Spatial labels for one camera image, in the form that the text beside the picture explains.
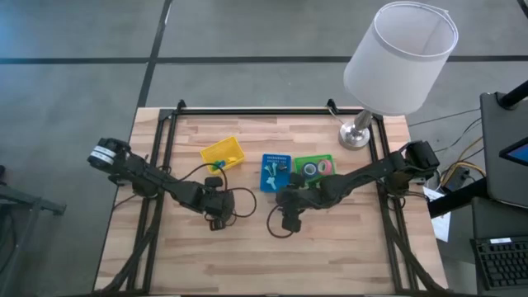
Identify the blue plastic basket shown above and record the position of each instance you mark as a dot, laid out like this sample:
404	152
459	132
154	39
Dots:
284	183

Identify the black floor stand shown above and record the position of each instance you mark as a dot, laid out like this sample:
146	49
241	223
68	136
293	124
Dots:
24	202

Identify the black keyboard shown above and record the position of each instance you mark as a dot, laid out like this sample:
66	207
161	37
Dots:
503	264

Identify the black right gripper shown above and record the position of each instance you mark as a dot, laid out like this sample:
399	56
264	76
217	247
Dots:
290	202

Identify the light blue staple remover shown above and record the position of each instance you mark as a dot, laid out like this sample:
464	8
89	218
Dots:
270	168
271	182

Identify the green plastic basket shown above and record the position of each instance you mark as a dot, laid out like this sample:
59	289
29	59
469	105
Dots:
298	163

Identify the tablet with blue screen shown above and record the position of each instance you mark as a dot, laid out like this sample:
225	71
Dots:
519	153

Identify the black pole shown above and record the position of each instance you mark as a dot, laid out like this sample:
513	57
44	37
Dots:
513	95

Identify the white shade metal table lamp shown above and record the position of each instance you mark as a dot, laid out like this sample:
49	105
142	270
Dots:
400	57

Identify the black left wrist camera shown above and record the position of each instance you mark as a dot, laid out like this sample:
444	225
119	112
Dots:
213	182

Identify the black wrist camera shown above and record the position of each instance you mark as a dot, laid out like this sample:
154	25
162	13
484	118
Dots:
213	182
297	180

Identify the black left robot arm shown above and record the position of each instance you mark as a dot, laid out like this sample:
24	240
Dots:
144	175

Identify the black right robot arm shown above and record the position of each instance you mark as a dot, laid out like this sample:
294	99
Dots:
371	171

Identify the black metal table frame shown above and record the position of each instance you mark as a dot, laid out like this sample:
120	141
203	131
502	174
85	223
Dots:
255	111

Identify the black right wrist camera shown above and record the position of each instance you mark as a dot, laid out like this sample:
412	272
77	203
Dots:
297	180

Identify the red tape roll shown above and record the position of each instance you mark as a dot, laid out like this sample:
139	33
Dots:
329	166

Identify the white paper sheet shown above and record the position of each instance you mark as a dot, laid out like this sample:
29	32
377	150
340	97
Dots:
442	227

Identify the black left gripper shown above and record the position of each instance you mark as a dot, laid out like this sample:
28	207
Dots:
218	202

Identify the dark staple remover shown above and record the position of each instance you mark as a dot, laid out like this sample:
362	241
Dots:
282	167

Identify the black support beam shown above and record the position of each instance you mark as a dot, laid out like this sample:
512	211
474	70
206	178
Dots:
453	200

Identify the yellow plastic basket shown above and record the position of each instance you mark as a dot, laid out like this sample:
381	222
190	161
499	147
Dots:
222	148

